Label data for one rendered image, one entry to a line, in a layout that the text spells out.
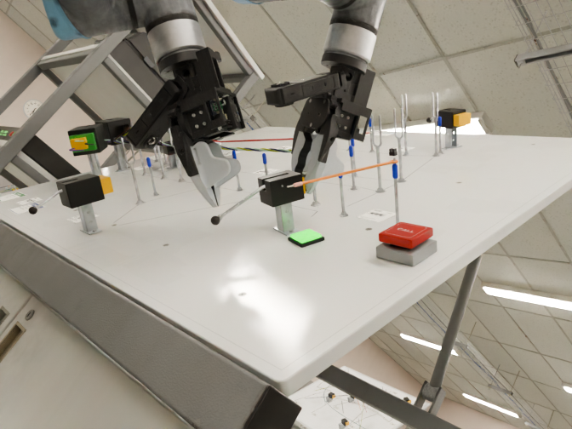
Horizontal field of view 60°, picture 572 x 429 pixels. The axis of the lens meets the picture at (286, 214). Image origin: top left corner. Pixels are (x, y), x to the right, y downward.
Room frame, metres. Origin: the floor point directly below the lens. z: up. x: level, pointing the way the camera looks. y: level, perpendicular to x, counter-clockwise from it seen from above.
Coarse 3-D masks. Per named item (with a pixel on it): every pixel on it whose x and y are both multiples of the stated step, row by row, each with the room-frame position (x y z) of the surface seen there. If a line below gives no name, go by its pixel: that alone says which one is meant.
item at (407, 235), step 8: (400, 224) 0.59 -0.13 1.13; (408, 224) 0.59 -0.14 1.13; (384, 232) 0.58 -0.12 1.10; (392, 232) 0.57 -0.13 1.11; (400, 232) 0.57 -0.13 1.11; (408, 232) 0.57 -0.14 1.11; (416, 232) 0.56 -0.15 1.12; (424, 232) 0.56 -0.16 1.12; (432, 232) 0.57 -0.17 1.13; (384, 240) 0.58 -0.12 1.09; (392, 240) 0.57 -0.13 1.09; (400, 240) 0.56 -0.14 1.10; (408, 240) 0.55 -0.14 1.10; (416, 240) 0.55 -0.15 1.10; (424, 240) 0.56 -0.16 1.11; (408, 248) 0.57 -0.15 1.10
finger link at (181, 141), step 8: (176, 128) 0.63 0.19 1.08; (176, 136) 0.63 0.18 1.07; (184, 136) 0.63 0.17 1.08; (176, 144) 0.63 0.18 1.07; (184, 144) 0.63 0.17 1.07; (192, 144) 0.65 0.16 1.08; (176, 152) 0.64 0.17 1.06; (184, 152) 0.64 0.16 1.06; (184, 160) 0.64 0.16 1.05; (192, 160) 0.64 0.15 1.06; (184, 168) 0.65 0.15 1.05; (192, 168) 0.65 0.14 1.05
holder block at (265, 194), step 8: (264, 176) 0.71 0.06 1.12; (272, 176) 0.70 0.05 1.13; (280, 176) 0.69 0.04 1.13; (288, 176) 0.68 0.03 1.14; (296, 176) 0.68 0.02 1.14; (264, 184) 0.70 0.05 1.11; (272, 184) 0.68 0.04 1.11; (280, 184) 0.68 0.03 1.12; (288, 184) 0.69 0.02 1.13; (264, 192) 0.70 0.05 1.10; (272, 192) 0.68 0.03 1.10; (280, 192) 0.69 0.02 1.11; (288, 192) 0.69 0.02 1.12; (296, 192) 0.70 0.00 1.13; (264, 200) 0.71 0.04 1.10; (272, 200) 0.69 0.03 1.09; (280, 200) 0.69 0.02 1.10; (288, 200) 0.70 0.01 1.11; (296, 200) 0.70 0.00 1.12
